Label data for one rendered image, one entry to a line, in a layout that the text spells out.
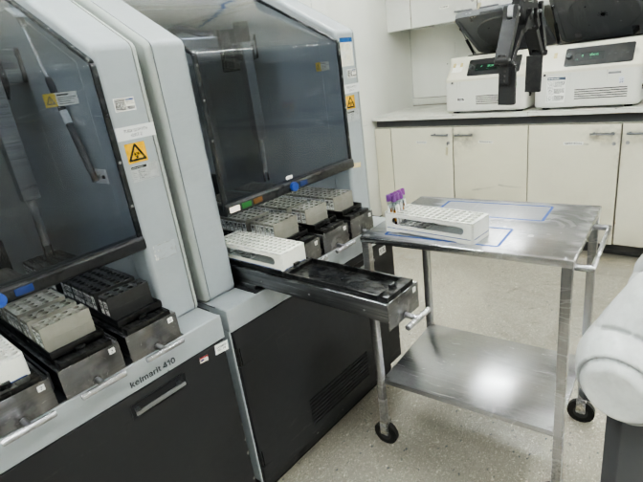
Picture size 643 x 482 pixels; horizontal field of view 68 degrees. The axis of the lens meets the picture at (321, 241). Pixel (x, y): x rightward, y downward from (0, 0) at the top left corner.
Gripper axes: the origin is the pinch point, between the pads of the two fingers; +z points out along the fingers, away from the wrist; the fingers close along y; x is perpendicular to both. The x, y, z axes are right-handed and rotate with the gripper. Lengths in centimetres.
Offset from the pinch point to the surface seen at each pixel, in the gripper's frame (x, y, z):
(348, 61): 77, 46, -4
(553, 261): -4.6, 14.8, 42.6
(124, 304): 72, -57, 40
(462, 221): 20.6, 18.1, 37.5
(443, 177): 128, 211, 95
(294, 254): 55, -15, 41
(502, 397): 9, 21, 97
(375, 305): 23, -21, 44
